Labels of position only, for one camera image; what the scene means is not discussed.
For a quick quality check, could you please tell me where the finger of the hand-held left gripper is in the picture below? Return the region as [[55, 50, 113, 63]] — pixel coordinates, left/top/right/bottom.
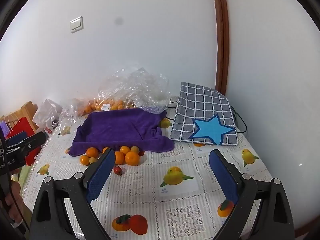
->
[[6, 131, 28, 146], [14, 132, 47, 156]]

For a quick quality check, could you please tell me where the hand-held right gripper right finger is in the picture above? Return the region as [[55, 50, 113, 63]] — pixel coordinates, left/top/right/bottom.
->
[[209, 149, 295, 240]]

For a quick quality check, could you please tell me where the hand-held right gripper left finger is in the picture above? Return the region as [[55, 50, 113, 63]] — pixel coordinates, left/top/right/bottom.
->
[[29, 148, 116, 240]]

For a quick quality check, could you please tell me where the large orange mandarin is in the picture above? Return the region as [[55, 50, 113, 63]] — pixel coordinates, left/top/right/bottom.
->
[[125, 151, 140, 166]]

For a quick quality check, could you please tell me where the purple towel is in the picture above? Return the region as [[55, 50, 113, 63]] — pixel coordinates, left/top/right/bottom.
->
[[68, 108, 175, 157]]

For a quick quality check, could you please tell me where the person's left hand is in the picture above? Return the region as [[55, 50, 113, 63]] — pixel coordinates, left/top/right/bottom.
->
[[0, 177, 25, 228]]

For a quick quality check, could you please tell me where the red paper bag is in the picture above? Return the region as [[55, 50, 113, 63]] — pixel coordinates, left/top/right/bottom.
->
[[5, 117, 42, 167]]

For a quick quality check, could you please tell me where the white plastic bag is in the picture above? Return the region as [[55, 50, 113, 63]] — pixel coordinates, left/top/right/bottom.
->
[[32, 98, 63, 133]]

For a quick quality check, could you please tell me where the small clear plastic bag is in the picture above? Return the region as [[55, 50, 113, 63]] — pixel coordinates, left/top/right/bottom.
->
[[58, 107, 83, 137]]

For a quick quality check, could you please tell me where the pile of bagged small oranges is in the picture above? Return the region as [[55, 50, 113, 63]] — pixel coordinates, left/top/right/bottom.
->
[[77, 99, 125, 115]]

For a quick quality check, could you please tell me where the grey checked bag blue star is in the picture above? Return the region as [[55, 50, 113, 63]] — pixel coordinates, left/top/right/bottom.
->
[[170, 82, 238, 146]]

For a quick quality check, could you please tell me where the large clear plastic bag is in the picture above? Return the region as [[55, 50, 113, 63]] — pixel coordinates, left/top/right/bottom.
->
[[97, 65, 172, 113]]

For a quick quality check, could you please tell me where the black power cable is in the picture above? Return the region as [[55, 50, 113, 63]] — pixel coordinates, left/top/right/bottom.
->
[[165, 101, 248, 134]]

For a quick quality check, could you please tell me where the white light switch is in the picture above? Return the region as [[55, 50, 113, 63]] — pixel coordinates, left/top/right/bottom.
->
[[69, 16, 84, 34]]

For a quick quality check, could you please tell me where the brown wooden door frame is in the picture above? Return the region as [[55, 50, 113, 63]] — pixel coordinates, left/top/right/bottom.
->
[[211, 0, 230, 95]]

